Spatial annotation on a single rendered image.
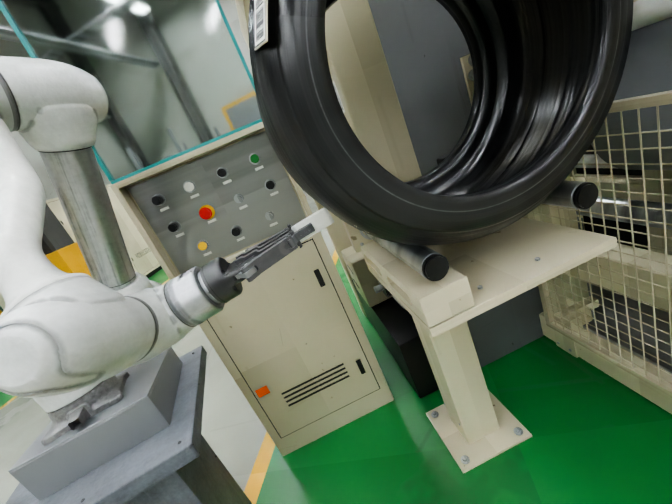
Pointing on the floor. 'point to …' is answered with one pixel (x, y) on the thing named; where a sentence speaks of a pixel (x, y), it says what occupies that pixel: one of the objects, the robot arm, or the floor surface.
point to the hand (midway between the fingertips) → (312, 224)
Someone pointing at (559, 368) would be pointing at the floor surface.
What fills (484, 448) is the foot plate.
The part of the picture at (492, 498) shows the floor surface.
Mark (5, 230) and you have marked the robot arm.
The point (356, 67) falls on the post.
